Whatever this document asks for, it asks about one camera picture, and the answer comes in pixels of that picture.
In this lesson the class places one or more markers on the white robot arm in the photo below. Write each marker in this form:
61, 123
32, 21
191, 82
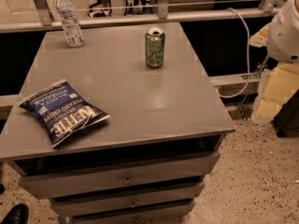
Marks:
277, 86

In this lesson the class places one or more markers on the clear plastic water bottle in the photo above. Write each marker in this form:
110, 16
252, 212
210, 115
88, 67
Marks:
70, 24

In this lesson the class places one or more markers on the metal railing frame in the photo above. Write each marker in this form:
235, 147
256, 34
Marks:
37, 15

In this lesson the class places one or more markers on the green soda can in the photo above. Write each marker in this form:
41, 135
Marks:
154, 47

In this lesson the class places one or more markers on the middle grey drawer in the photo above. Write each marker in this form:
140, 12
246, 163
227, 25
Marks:
131, 197

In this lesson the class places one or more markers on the blue kettle chips bag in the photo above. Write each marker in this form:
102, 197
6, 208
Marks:
61, 110

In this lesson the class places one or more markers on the black shoe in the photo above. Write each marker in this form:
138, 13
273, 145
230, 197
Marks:
17, 215

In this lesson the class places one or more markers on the grey drawer cabinet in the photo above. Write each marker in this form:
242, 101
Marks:
154, 113

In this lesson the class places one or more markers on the top grey drawer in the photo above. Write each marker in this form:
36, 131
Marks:
120, 175

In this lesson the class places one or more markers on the grey drawer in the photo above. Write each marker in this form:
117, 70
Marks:
131, 197
120, 175
134, 215

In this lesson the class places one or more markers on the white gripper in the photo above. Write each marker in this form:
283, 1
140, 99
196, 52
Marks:
284, 36

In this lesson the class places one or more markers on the bottom grey drawer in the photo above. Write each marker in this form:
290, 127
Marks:
134, 215

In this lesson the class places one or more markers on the dark cabinet on right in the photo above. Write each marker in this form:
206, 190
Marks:
287, 118

